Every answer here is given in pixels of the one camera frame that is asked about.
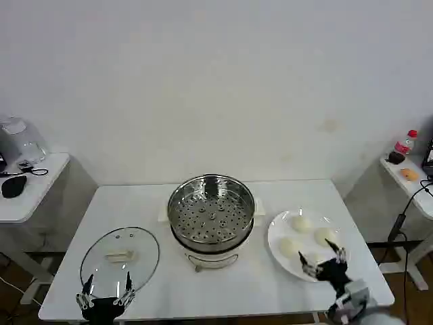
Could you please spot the white electric cooker base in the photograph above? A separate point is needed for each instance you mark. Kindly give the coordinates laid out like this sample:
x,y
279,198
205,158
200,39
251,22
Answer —
x,y
209,258

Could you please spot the small orange snack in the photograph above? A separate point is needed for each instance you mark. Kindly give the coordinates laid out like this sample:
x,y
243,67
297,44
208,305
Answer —
x,y
409,174

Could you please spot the white round plate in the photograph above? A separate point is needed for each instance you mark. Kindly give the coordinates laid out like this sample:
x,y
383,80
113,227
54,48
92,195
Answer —
x,y
280,225

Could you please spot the black laptop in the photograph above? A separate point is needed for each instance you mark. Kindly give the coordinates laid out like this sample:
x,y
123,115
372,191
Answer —
x,y
2,162

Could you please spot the steel steamer basket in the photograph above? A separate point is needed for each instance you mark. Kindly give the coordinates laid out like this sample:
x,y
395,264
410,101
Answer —
x,y
209,216

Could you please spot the black computer mouse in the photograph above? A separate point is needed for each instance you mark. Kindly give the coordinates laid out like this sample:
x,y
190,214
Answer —
x,y
13,187

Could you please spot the dark brown lump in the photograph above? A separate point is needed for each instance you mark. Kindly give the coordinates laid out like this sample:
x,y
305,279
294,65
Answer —
x,y
396,157

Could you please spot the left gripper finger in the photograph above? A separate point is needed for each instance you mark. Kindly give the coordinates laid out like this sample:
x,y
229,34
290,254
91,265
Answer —
x,y
84,298
128,291

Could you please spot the white side table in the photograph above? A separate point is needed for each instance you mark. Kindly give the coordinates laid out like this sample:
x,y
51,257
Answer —
x,y
402,184
40,189

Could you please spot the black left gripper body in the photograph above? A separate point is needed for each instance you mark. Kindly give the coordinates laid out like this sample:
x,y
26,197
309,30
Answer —
x,y
101,307

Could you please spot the clear bottle with red cap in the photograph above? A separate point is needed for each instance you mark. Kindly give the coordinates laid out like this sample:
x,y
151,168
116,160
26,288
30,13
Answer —
x,y
406,145

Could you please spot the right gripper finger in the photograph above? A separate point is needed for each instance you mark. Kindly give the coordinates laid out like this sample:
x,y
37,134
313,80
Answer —
x,y
309,267
341,255

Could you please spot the clear plastic water jug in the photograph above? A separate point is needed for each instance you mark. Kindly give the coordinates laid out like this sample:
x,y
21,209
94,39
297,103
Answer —
x,y
30,145

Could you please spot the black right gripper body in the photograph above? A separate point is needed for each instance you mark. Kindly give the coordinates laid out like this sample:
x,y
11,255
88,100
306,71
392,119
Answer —
x,y
335,272

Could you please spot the black screen device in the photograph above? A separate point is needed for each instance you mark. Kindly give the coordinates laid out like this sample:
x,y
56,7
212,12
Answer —
x,y
429,159

